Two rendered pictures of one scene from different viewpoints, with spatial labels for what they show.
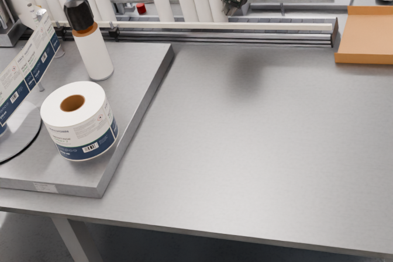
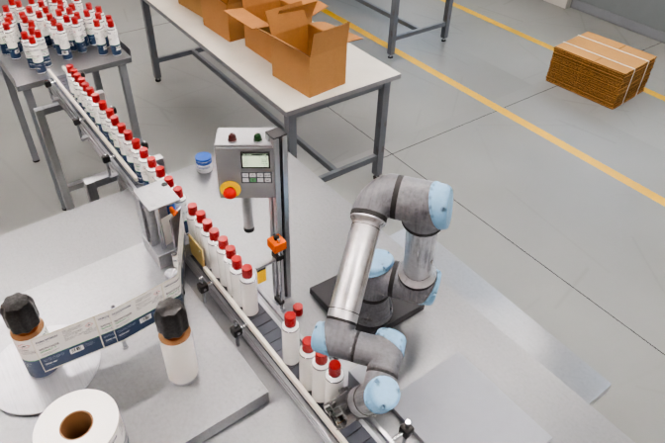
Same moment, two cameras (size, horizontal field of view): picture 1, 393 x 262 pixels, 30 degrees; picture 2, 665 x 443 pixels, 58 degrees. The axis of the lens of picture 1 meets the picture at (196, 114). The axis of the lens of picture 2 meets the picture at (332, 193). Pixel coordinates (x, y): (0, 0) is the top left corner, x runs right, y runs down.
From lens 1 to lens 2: 1.37 m
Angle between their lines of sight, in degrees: 18
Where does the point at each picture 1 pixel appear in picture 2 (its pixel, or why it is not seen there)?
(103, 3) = (244, 295)
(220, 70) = not seen: outside the picture
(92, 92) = (104, 426)
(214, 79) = not seen: outside the picture
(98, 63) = (172, 371)
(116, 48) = (224, 350)
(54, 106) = (61, 411)
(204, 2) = (319, 382)
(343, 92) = not seen: outside the picture
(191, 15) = (305, 380)
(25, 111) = (84, 365)
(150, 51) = (243, 384)
